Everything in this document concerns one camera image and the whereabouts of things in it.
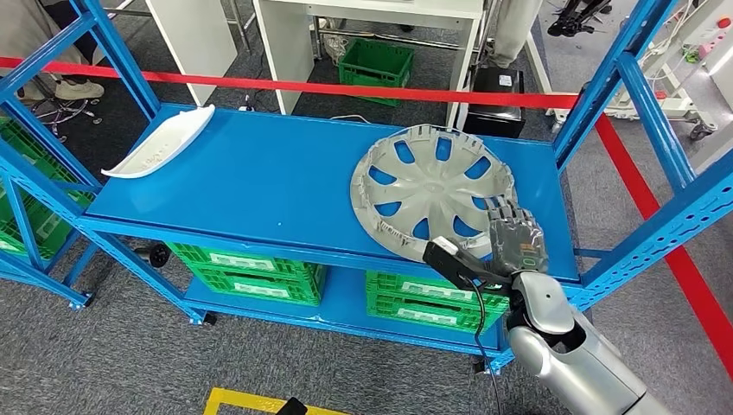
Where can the black caster wheel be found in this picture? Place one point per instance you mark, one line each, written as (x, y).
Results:
(156, 256)

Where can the blue metal shelf rack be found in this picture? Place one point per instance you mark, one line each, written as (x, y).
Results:
(275, 183)
(23, 223)

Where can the person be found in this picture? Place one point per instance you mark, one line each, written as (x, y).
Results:
(515, 28)
(23, 34)

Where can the white plastic trim part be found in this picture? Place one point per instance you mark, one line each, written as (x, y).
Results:
(160, 143)

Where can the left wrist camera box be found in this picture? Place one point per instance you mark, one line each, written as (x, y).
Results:
(292, 408)

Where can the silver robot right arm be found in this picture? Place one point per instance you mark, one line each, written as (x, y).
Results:
(578, 355)

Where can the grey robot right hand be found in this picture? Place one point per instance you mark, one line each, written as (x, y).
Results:
(518, 240)

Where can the white cabinet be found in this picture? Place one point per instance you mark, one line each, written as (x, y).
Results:
(195, 34)

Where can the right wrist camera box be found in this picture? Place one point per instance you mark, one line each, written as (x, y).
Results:
(452, 260)

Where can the grey plastic wheel cover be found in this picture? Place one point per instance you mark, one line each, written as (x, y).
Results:
(429, 183)

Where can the chrome chair base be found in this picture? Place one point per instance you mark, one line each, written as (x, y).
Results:
(57, 111)

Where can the red barrier belt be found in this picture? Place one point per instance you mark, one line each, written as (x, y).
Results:
(286, 86)
(687, 275)

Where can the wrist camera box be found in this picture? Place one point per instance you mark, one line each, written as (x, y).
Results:
(292, 408)
(452, 260)

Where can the white equipment cart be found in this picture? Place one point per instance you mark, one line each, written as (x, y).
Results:
(670, 106)

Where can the black box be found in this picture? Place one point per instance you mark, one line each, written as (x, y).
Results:
(492, 109)

